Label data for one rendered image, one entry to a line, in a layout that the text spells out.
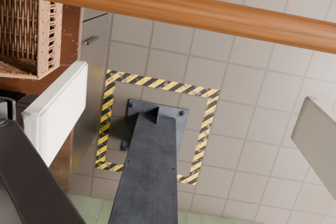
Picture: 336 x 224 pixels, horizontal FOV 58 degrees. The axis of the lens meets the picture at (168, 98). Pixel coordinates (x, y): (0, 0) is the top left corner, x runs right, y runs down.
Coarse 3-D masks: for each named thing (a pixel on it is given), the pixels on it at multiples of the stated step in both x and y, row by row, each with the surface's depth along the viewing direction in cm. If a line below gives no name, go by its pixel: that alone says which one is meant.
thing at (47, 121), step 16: (80, 64) 17; (64, 80) 14; (80, 80) 16; (48, 96) 12; (64, 96) 14; (80, 96) 17; (32, 112) 11; (48, 112) 12; (64, 112) 14; (80, 112) 17; (32, 128) 11; (48, 128) 12; (64, 128) 14; (48, 144) 12; (48, 160) 13
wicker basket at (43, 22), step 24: (24, 0) 87; (0, 24) 90; (24, 24) 90; (48, 24) 81; (0, 48) 92; (24, 48) 92; (48, 48) 83; (0, 72) 78; (24, 72) 82; (48, 72) 86
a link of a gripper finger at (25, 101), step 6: (24, 96) 14; (30, 96) 14; (36, 96) 14; (18, 102) 13; (24, 102) 13; (30, 102) 13; (18, 108) 13; (24, 108) 13; (18, 114) 12; (18, 120) 12
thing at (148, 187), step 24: (120, 72) 155; (216, 96) 158; (144, 120) 152; (168, 120) 157; (144, 144) 129; (168, 144) 133; (120, 168) 174; (144, 168) 112; (168, 168) 115; (192, 168) 173; (120, 192) 97; (144, 192) 99; (168, 192) 101; (120, 216) 87; (144, 216) 89; (168, 216) 91
